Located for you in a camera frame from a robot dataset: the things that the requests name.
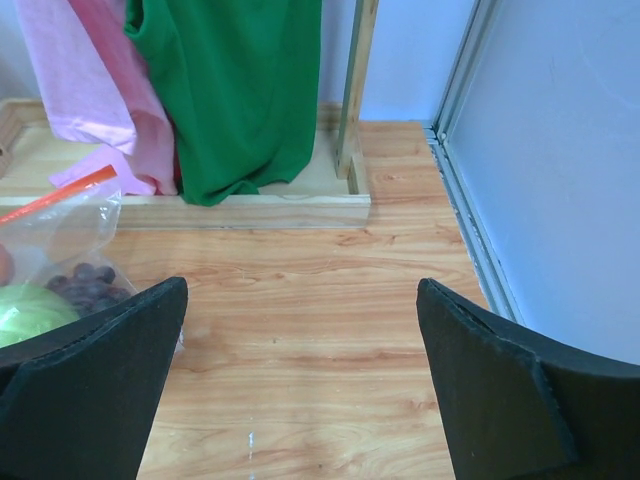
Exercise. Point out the wooden rack tray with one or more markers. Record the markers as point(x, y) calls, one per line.
point(330, 192)

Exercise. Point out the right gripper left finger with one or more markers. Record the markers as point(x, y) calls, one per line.
point(79, 402)

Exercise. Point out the right wooden rack post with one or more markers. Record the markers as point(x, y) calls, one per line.
point(355, 90)

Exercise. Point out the orange pumpkin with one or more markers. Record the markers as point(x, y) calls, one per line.
point(7, 266)

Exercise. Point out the green shirt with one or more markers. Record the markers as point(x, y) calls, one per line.
point(239, 80)

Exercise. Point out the green apple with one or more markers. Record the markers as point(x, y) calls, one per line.
point(28, 311)

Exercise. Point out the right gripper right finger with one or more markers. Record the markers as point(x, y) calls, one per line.
point(516, 404)

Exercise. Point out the purple grape bunch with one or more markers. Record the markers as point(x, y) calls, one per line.
point(91, 288)

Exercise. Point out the pink shirt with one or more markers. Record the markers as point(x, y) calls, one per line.
point(95, 89)

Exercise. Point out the clear zip top bag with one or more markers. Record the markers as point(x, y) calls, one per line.
point(70, 225)

